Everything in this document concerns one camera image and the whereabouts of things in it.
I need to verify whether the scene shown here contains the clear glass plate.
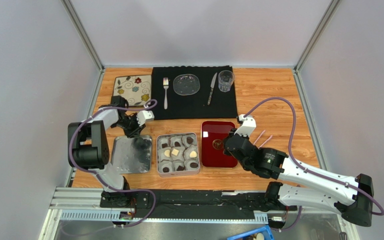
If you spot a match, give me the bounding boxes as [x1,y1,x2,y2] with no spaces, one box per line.
[173,74,201,96]

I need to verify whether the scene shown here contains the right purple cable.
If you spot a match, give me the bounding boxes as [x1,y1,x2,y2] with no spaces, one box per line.
[243,96,384,233]

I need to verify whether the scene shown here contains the clear drinking glass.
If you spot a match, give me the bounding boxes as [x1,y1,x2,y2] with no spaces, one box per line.
[218,70,235,93]

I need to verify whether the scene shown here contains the dark textured chocolate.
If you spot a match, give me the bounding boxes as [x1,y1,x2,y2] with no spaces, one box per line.
[186,136,194,145]

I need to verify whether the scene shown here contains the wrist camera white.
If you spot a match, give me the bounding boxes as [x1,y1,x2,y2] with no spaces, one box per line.
[234,114,257,138]
[136,110,155,127]

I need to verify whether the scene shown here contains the dark round swirl chocolate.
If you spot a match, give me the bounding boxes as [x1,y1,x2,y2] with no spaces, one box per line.
[162,167,170,173]

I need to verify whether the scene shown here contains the pink metal tongs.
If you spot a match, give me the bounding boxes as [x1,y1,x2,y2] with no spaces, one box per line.
[253,129,274,149]

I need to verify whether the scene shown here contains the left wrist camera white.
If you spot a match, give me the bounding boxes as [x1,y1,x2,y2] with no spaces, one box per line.
[136,110,155,127]

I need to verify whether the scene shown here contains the dark striped square chocolate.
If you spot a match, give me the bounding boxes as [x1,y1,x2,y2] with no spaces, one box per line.
[176,165,185,172]

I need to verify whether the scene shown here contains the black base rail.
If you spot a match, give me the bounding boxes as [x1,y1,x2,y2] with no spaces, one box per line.
[99,189,298,221]

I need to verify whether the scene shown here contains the silver chocolate tin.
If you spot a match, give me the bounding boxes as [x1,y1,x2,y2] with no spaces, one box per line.
[156,132,201,178]

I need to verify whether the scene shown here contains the red lacquer tray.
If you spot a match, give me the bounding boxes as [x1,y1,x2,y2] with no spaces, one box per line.
[201,120,238,169]

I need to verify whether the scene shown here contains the white square chocolate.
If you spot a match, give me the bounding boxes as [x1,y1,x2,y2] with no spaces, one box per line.
[170,148,180,156]

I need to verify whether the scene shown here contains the floral square plate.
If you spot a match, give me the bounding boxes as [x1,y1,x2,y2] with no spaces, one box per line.
[112,75,152,107]

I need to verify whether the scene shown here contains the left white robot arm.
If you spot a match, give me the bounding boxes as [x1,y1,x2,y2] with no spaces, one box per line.
[67,96,154,208]

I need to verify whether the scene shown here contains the silver tin lid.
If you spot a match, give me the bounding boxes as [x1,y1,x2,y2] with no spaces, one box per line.
[111,135,152,175]

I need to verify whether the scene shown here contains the silver fork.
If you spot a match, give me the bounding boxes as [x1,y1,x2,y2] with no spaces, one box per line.
[163,77,169,110]

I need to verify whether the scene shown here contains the blue plastic crate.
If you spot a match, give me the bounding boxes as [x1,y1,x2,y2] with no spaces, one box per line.
[227,225,275,240]

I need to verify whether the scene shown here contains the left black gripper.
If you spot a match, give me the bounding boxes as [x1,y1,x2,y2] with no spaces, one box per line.
[112,113,145,140]

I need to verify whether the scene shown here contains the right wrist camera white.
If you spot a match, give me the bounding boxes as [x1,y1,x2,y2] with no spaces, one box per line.
[234,114,257,138]

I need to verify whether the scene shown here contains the black cloth placemat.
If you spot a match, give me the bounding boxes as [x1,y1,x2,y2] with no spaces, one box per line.
[151,65,238,121]

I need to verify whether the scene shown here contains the white shell chocolate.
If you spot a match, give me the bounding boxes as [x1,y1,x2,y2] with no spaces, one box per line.
[189,151,198,159]
[163,149,171,158]

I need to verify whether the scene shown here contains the silver table knife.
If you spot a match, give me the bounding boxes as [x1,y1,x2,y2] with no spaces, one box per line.
[207,72,218,106]

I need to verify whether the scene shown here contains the dark striped oval chocolate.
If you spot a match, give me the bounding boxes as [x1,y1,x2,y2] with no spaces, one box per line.
[189,162,199,169]

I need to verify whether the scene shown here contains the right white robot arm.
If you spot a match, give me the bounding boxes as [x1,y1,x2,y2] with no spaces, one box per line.
[223,132,374,227]

